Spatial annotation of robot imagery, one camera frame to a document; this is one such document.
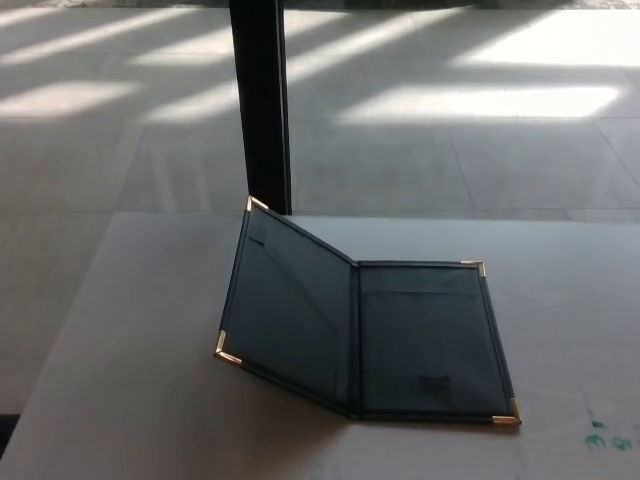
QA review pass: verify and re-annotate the black diary with gold corners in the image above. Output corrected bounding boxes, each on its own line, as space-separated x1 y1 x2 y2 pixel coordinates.
213 195 523 427

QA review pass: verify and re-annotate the black vertical post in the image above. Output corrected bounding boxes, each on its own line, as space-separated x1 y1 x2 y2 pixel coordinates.
229 0 294 217

